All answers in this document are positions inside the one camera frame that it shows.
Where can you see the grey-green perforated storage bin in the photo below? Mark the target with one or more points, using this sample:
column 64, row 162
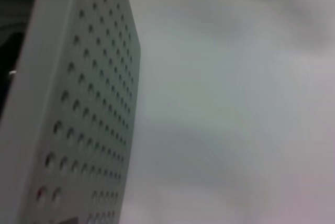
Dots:
column 78, row 103

